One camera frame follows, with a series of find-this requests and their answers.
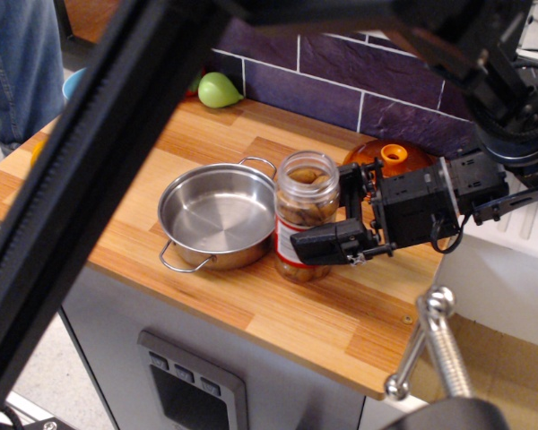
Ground light blue bowl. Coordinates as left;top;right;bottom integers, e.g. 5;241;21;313
62;67;87;104

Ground orange toy pumpkin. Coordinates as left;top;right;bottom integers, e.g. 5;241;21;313
30;138;48;168

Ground green toy pear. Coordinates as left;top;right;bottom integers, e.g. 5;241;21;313
198;72;244;108

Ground chrome clamp screw right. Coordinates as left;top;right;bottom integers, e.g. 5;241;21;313
385;286;474;401

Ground clear almond jar red label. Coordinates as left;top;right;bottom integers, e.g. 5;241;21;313
274;150;340;283

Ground white dish drainer sink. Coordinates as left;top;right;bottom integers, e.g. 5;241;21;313
452;169;538;270

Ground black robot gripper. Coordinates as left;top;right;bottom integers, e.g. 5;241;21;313
291;152;508;265

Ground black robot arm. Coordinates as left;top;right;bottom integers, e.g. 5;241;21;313
0;1;538;409

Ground orange glass pot lid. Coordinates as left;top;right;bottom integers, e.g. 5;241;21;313
343;139;435;177

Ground stainless steel pot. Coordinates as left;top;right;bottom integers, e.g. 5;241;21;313
157;157;277;273

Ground red toy strawberry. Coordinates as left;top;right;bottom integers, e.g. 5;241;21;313
185;74;203;98

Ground person leg blue jeans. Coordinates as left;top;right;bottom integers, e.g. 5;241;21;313
0;1;65;156

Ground grey oven control panel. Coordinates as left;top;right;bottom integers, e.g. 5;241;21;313
137;331;249;429

